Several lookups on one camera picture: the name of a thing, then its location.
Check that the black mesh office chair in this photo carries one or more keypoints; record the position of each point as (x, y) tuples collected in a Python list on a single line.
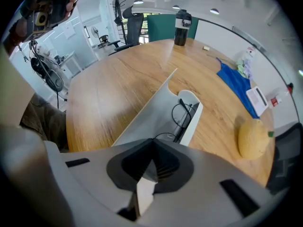
[(133, 29)]

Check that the black padded office chair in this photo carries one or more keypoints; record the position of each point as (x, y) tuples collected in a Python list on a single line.
[(286, 155)]

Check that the blue cloth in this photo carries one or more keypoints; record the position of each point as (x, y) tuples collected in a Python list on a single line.
[(234, 84)]

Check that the black and white tumbler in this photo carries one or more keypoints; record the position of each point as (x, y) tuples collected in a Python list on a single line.
[(181, 35)]

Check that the white desk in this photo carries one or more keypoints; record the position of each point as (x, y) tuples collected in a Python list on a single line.
[(73, 65)]

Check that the black thin-framed round eyeglasses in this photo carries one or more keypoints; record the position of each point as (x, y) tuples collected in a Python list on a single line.
[(181, 101)]

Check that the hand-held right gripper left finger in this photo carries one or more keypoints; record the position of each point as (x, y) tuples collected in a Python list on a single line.
[(99, 174)]

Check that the small yellow block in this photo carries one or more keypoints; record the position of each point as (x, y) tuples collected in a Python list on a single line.
[(206, 47)]

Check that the white and black machine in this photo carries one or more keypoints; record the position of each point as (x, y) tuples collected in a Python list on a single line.
[(55, 80)]

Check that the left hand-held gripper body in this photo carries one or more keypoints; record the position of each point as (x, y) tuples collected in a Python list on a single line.
[(47, 6)]

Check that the black standing fan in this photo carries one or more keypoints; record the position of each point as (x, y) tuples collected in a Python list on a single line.
[(94, 31)]

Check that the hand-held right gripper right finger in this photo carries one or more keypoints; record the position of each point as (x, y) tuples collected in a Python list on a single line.
[(208, 193)]

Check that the black coat rack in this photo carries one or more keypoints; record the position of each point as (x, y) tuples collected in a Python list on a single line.
[(117, 6)]

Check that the green partition panel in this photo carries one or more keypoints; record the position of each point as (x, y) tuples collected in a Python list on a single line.
[(161, 28)]

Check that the person's olive trousers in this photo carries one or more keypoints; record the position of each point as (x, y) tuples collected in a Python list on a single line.
[(45, 124)]

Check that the white box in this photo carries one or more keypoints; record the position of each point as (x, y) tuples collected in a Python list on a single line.
[(151, 119)]

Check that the crumpled pastel paper bunch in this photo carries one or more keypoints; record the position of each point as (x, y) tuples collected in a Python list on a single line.
[(245, 67)]

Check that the yellow melon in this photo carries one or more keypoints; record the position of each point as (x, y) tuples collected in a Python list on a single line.
[(253, 139)]

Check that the black dome pendant lamp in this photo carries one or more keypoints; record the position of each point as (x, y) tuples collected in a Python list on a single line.
[(214, 11), (176, 7), (138, 1)]

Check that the white card device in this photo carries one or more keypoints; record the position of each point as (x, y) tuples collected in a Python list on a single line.
[(255, 100)]

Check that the white paper notice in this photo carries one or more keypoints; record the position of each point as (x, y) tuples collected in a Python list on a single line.
[(69, 29)]

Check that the person's left hand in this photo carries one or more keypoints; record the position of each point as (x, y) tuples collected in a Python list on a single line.
[(73, 3)]

